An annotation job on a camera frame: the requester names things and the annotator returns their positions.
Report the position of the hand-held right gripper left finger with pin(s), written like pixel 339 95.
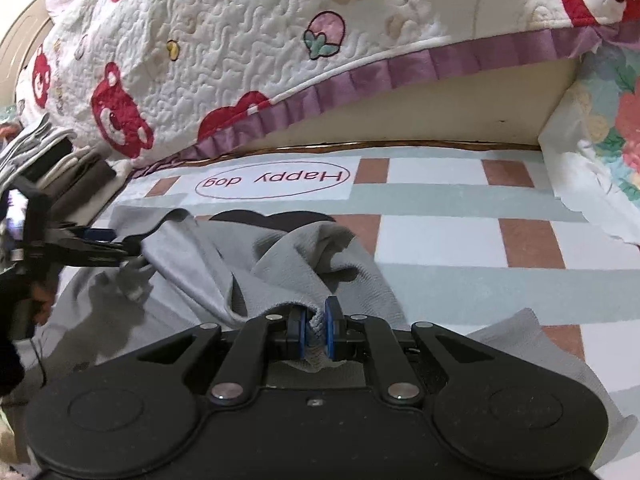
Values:
pixel 301 335

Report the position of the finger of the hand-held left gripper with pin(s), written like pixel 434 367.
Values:
pixel 97 235
pixel 100 259

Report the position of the cream bed base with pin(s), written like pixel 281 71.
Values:
pixel 425 110

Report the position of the white bear print quilt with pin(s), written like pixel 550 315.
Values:
pixel 225 35

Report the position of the floral bed sheet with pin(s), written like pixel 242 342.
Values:
pixel 610 125

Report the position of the person's left hand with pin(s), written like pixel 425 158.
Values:
pixel 42 302

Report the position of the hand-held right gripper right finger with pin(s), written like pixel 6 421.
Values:
pixel 331 330

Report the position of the checked floor mat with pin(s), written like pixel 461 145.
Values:
pixel 440 240

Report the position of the grey printed shirt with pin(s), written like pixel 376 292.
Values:
pixel 200 270

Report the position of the stack of folded clothes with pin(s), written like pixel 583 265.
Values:
pixel 80 170

